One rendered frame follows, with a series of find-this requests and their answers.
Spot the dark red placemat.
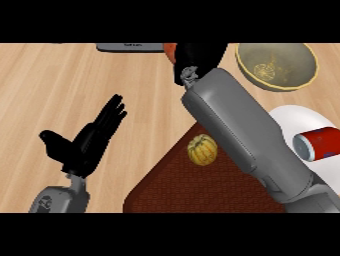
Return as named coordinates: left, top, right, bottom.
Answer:
left=122, top=121, right=288, bottom=214

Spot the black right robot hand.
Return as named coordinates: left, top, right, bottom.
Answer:
left=173, top=43, right=229, bottom=87

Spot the olive bowl with yellow rim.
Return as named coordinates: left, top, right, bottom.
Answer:
left=234, top=43, right=321, bottom=92

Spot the yellow striped squash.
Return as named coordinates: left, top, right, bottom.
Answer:
left=186, top=133, right=219, bottom=167

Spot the white plate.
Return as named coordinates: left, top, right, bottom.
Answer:
left=268, top=104, right=340, bottom=196

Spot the grey appliance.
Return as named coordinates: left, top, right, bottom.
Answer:
left=96, top=43, right=167, bottom=53

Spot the orange sweet potato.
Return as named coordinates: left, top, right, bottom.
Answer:
left=163, top=43, right=179, bottom=65

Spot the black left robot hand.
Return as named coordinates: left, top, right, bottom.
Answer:
left=39, top=94, right=129, bottom=179

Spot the red can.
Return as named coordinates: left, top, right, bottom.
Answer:
left=291, top=126, right=340, bottom=163

